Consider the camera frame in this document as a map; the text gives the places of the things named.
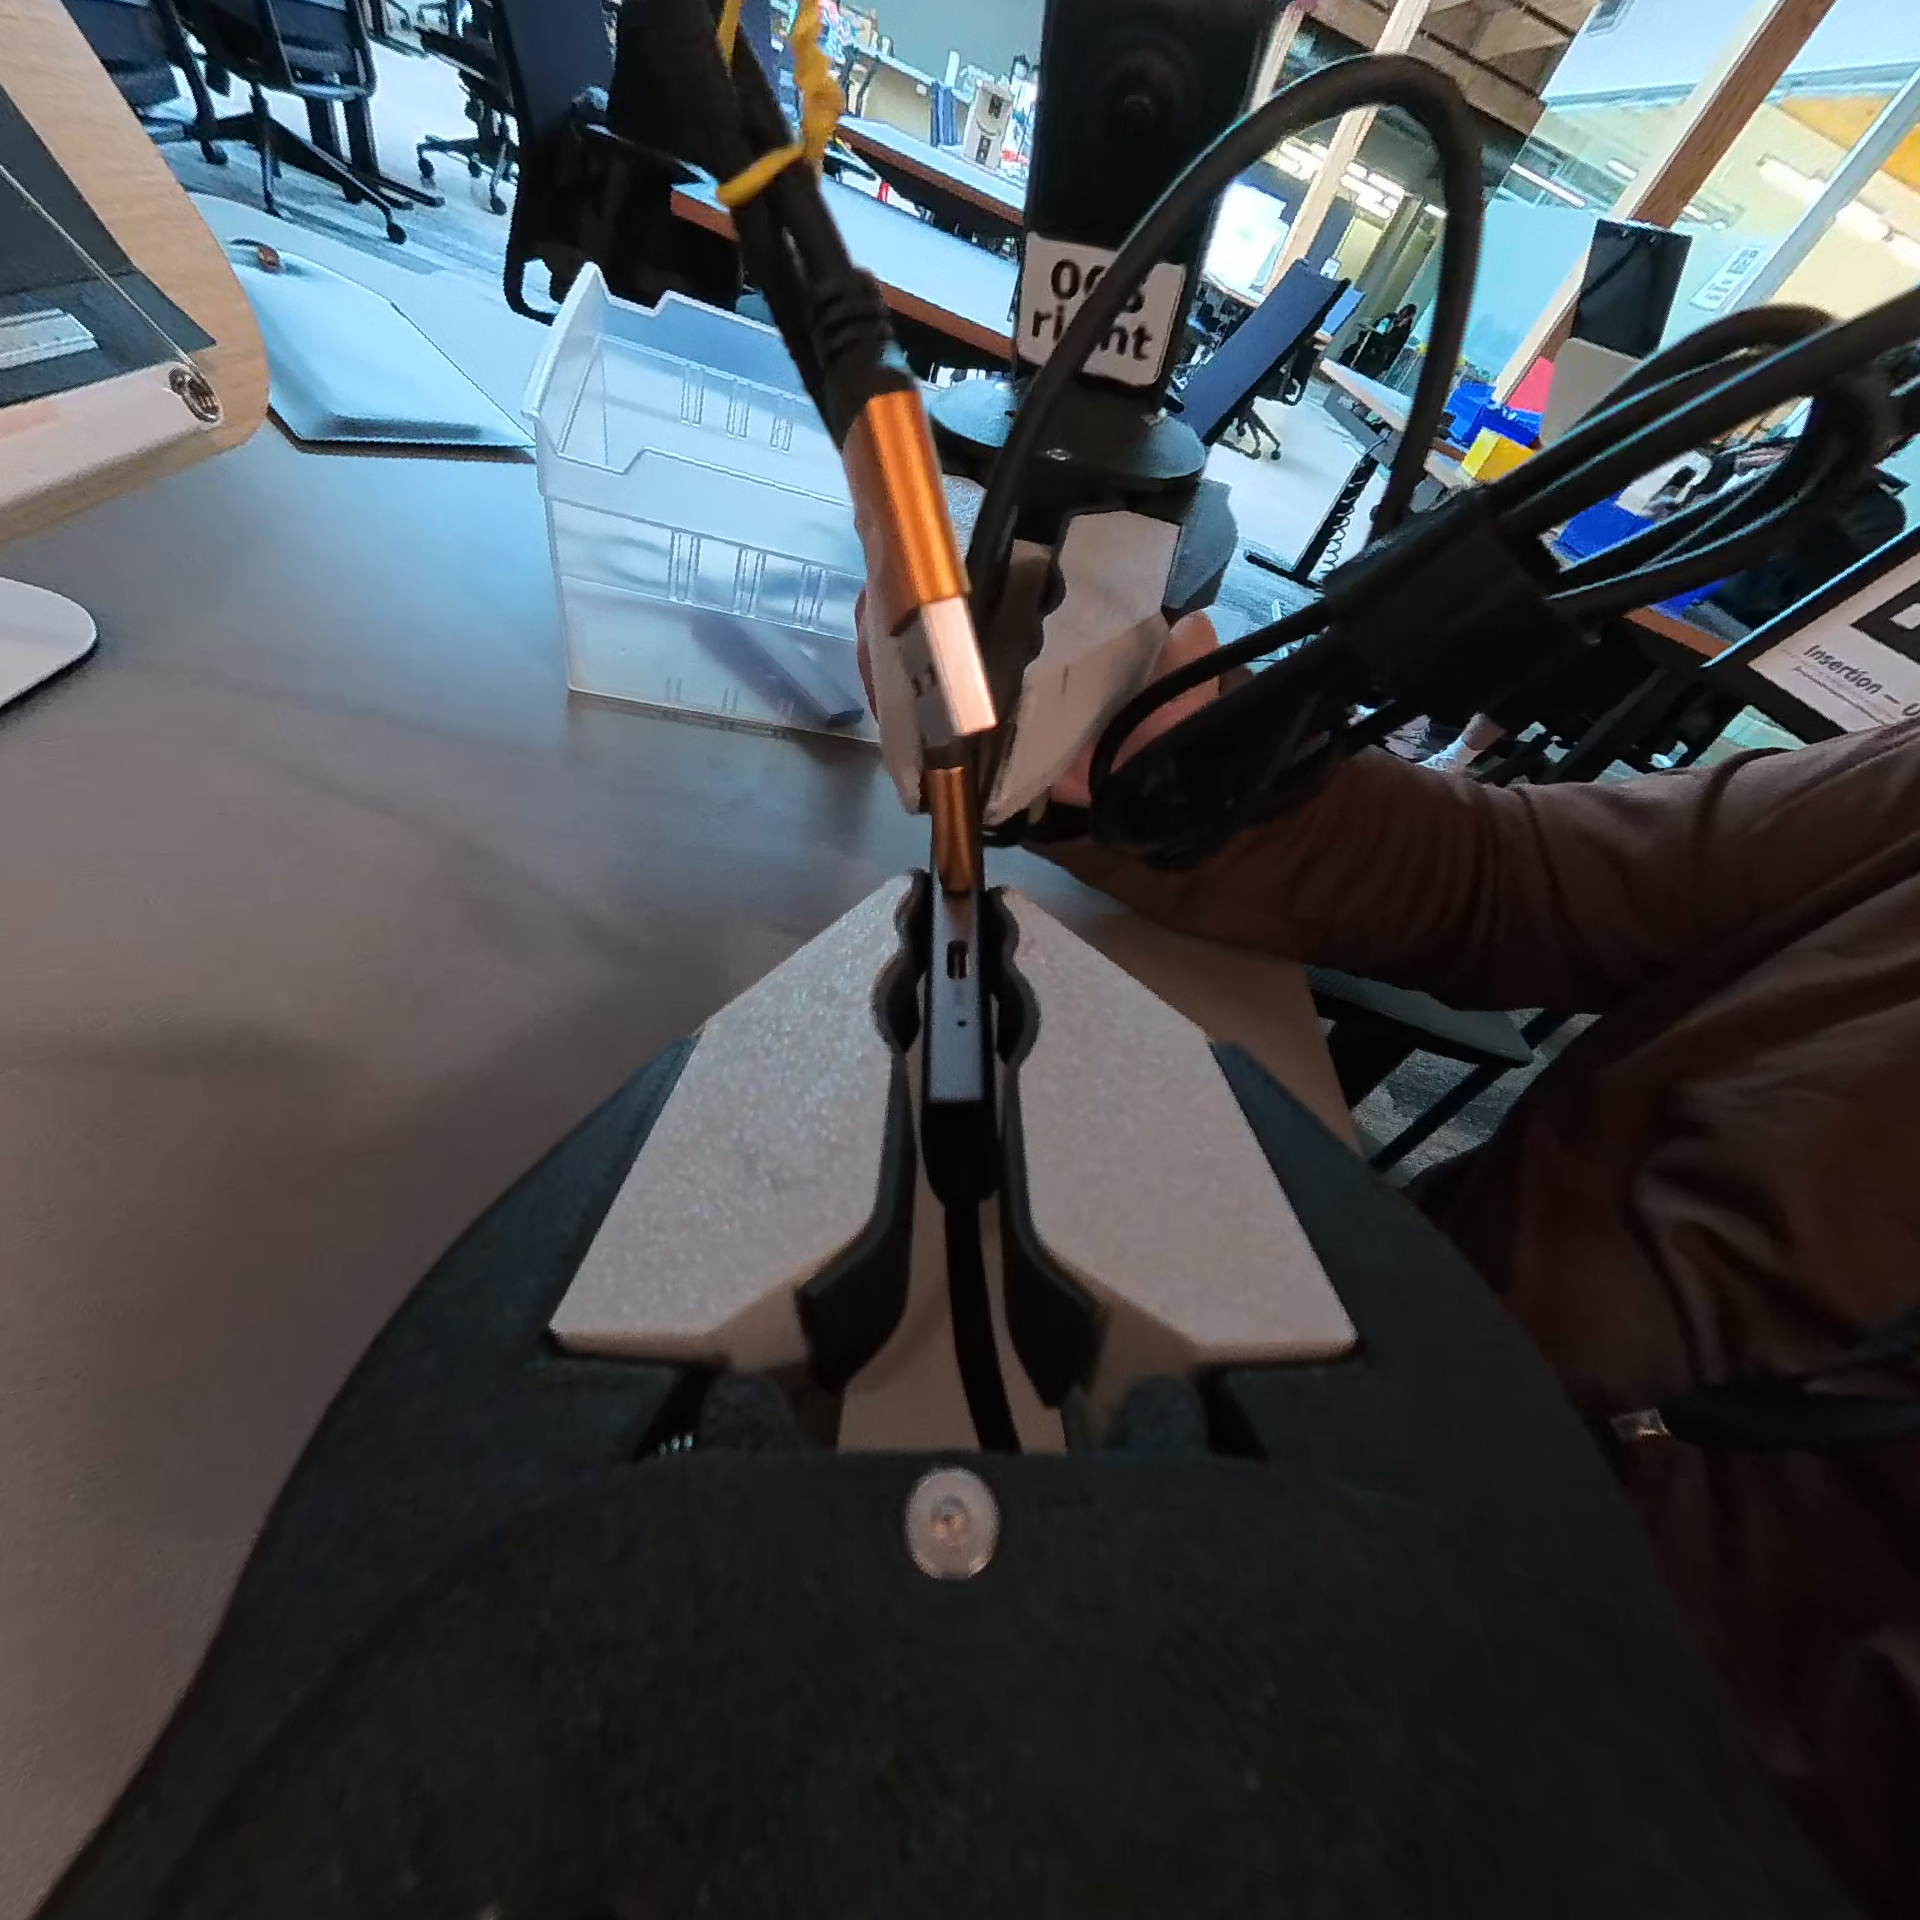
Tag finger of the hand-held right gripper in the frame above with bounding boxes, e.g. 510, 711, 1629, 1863
854, 587, 943, 821
978, 509, 1181, 827

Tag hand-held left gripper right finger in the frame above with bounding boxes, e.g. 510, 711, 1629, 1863
987, 882, 1361, 1430

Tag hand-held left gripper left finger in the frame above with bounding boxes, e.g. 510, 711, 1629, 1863
548, 880, 923, 1391

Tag black strapped cable orange plugs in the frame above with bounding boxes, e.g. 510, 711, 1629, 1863
598, 0, 1920, 888

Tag dark grey usb hub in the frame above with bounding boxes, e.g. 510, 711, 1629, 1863
918, 878, 1028, 1454

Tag yellow twist tie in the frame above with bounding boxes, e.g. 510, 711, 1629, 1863
714, 0, 845, 211

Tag clear plastic bin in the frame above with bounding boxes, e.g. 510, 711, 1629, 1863
521, 263, 889, 744

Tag person's right forearm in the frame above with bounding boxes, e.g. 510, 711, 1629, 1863
1036, 718, 1920, 1024

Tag person's right hand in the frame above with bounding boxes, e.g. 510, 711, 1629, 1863
1047, 608, 1228, 817

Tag black bin divider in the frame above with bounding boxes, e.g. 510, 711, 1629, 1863
687, 616, 859, 736

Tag person's sweater torso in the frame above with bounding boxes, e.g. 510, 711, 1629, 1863
1402, 839, 1920, 1920

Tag flat grey stand base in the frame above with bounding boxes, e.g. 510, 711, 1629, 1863
194, 192, 540, 453

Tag printed white sign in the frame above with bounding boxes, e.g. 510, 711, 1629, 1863
1739, 525, 1920, 741

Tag framed black board on stand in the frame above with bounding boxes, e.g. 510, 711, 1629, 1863
0, 0, 271, 711

